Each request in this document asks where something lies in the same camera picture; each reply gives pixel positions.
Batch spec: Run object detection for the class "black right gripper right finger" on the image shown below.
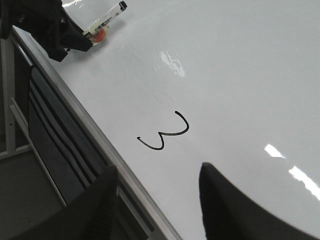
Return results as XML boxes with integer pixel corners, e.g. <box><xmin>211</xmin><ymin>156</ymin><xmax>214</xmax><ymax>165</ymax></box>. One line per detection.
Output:
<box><xmin>198</xmin><ymin>162</ymin><xmax>314</xmax><ymax>240</ymax></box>

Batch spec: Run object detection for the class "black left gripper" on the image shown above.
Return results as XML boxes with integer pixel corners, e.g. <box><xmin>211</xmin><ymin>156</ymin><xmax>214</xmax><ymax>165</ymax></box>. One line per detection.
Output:
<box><xmin>0</xmin><ymin>0</ymin><xmax>92</xmax><ymax>62</ymax></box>

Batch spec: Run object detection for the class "grey fabric black-striped organizer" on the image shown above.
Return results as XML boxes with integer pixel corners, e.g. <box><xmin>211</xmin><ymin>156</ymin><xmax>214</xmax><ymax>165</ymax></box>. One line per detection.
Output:
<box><xmin>28</xmin><ymin>67</ymin><xmax>108</xmax><ymax>203</ymax></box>

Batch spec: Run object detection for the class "white whiteboard with aluminium frame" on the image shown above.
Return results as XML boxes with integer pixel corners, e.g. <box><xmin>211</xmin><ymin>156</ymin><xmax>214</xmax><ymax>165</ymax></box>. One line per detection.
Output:
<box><xmin>13</xmin><ymin>0</ymin><xmax>320</xmax><ymax>240</ymax></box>

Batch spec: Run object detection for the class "grey metal frame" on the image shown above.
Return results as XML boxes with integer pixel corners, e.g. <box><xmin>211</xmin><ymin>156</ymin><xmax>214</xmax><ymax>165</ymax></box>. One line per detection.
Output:
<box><xmin>0</xmin><ymin>37</ymin><xmax>67</xmax><ymax>206</ymax></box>

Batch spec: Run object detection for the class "white black-tipped whiteboard marker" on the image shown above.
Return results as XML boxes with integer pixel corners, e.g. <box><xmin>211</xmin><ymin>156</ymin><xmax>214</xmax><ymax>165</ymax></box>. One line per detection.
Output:
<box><xmin>82</xmin><ymin>0</ymin><xmax>128</xmax><ymax>46</ymax></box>

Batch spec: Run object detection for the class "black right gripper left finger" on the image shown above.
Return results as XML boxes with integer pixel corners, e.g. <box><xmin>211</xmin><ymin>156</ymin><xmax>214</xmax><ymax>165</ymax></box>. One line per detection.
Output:
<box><xmin>11</xmin><ymin>165</ymin><xmax>118</xmax><ymax>240</ymax></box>

